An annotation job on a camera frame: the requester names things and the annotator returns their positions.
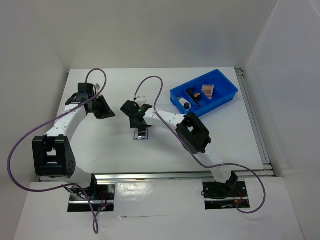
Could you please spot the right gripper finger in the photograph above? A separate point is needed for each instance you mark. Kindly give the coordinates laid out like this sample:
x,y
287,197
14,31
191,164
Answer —
x,y
143,123
134,122

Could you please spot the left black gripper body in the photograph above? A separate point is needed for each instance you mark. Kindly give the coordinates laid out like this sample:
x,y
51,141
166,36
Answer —
x,y
92,111

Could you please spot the clear sheet black swatches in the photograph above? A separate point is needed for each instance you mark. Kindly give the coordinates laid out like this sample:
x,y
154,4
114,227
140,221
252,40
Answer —
x,y
141,133

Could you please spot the white oval makeup container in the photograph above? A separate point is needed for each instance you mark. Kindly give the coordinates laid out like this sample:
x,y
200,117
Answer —
x,y
182,101

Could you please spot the clear bottle black cap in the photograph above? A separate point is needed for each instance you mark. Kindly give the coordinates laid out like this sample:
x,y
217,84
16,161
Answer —
x,y
187,106

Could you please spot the thin black makeup brush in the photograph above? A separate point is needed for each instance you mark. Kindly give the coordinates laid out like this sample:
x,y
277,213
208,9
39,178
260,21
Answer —
x,y
196,100

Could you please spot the pink compact case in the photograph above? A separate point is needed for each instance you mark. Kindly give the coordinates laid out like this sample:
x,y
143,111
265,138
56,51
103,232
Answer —
x,y
210,97

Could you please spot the brown eyeshadow palette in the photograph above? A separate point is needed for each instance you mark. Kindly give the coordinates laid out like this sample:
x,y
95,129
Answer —
x,y
208,89

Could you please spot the black fan makeup brush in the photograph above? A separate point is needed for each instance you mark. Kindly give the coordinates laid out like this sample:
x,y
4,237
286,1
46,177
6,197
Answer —
x,y
190,92

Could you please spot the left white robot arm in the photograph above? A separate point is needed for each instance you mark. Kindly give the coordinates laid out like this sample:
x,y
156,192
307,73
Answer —
x,y
52,153

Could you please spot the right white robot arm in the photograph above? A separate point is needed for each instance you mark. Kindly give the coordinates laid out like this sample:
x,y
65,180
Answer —
x,y
190,131

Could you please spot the blue plastic organizer bin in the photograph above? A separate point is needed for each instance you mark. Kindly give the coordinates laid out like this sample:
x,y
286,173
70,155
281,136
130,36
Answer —
x,y
203,94

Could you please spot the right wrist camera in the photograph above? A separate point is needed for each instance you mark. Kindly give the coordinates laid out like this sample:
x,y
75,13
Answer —
x,y
140,100

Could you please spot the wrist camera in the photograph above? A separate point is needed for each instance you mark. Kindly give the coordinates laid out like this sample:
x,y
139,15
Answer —
x,y
97,87
140,100

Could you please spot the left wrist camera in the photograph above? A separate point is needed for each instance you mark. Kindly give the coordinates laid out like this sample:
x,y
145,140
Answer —
x,y
97,87

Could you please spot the aluminium rail front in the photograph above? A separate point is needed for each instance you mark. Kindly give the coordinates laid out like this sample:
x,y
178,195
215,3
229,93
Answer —
x,y
168,176

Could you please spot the aluminium rail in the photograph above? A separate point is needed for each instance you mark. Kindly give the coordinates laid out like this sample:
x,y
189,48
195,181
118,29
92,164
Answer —
x,y
252,112
168,176

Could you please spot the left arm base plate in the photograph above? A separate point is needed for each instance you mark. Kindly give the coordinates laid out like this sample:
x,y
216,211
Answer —
x,y
101,200

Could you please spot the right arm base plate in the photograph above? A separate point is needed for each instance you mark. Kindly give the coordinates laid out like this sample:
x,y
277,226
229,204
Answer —
x,y
218,197

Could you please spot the aluminium rail right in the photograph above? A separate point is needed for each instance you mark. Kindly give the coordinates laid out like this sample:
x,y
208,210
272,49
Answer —
x,y
252,112

